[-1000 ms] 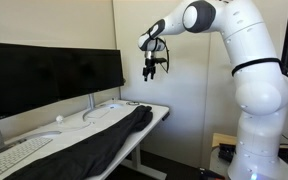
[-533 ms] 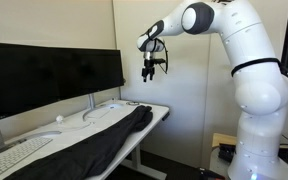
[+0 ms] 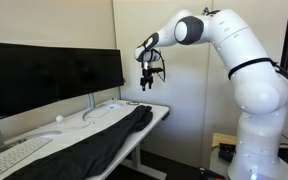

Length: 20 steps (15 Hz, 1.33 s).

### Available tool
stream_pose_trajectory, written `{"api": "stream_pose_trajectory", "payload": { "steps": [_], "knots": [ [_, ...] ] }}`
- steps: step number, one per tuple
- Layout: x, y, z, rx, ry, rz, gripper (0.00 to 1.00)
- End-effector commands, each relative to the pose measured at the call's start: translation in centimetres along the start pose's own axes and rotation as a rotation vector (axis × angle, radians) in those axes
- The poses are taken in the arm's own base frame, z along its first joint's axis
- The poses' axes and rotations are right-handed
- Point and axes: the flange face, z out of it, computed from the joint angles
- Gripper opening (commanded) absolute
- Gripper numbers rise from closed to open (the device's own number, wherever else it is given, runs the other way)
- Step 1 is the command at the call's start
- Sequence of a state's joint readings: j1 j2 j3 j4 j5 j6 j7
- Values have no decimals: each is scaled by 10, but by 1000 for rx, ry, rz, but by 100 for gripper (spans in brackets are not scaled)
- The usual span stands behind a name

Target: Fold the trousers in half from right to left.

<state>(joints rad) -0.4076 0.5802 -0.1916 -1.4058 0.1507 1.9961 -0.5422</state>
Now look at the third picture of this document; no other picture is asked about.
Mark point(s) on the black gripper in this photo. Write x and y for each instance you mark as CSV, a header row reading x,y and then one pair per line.
x,y
146,80

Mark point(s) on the dark grey trousers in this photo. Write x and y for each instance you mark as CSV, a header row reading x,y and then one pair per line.
x,y
84,153

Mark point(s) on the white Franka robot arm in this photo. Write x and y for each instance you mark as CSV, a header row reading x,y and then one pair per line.
x,y
257,100

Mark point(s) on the black computer monitor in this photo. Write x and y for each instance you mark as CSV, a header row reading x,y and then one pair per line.
x,y
94,70
17,80

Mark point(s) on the white desk leg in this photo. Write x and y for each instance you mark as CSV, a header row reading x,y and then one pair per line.
x,y
136,156

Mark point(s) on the small wooden board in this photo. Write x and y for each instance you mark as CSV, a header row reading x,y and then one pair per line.
x,y
222,138

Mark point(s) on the black box device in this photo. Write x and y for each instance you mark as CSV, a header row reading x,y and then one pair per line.
x,y
226,151

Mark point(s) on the black red clamp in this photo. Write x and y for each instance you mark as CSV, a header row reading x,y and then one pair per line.
x,y
210,173

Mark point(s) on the white keyboard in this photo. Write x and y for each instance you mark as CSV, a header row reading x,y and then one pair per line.
x,y
14,155

